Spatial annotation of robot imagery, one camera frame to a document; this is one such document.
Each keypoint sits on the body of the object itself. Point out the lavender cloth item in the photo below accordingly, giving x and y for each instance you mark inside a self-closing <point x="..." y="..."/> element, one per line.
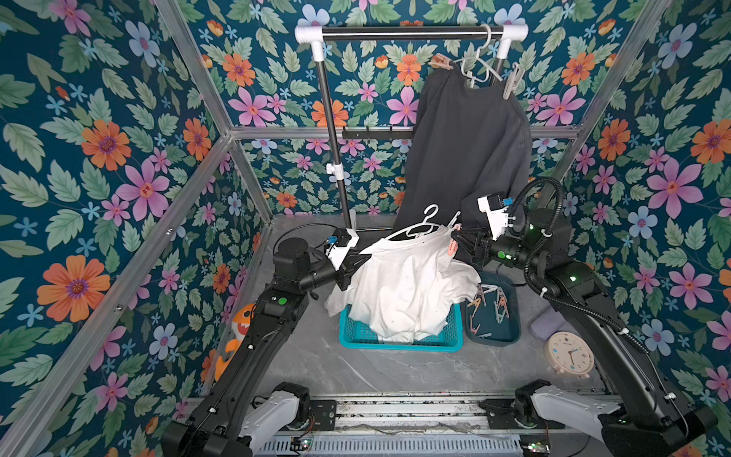
<point x="546" y="324"/>

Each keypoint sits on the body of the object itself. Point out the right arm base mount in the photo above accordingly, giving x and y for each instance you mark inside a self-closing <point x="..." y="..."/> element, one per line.
<point x="501" y="413"/>

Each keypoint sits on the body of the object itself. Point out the dark grey t-shirt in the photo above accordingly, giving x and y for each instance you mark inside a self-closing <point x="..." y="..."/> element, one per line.
<point x="467" y="143"/>

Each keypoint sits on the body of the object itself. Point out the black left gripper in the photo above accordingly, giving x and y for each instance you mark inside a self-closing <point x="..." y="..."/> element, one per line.
<point x="344" y="272"/>

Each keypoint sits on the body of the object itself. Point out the black wall hook rail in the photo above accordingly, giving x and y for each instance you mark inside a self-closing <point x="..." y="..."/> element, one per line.
<point x="377" y="133"/>

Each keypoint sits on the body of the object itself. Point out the teal laundry basket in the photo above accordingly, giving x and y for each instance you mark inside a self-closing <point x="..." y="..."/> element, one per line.
<point x="359" y="336"/>

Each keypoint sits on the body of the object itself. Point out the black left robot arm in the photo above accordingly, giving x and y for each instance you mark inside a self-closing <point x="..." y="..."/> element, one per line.
<point x="226" y="423"/>

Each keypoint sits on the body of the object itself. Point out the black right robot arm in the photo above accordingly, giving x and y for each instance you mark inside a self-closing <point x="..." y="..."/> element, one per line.
<point x="529" y="232"/>

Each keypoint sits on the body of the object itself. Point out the salmon clothespin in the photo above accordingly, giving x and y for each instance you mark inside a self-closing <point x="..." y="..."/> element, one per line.
<point x="452" y="248"/>

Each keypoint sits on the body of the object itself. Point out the beige round clock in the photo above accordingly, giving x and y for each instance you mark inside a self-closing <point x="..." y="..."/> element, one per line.
<point x="568" y="354"/>

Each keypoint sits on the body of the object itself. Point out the white garment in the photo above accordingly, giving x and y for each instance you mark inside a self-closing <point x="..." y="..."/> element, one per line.
<point x="407" y="288"/>

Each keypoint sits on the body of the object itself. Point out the dark teal clothespin tray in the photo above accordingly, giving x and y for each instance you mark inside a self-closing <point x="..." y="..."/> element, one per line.
<point x="492" y="316"/>

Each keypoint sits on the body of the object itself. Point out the white plastic hanger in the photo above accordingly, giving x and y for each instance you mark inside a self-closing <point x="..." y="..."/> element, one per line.
<point x="468" y="66"/>
<point x="423" y="228"/>

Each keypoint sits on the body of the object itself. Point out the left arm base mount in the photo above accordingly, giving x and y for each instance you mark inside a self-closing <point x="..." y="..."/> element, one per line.
<point x="315" y="415"/>

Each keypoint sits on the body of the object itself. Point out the orange shark plush toy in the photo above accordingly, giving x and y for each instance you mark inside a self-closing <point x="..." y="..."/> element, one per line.
<point x="215" y="364"/>

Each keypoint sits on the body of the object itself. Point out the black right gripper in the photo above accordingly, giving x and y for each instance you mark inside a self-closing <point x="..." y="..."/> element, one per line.
<point x="474" y="243"/>

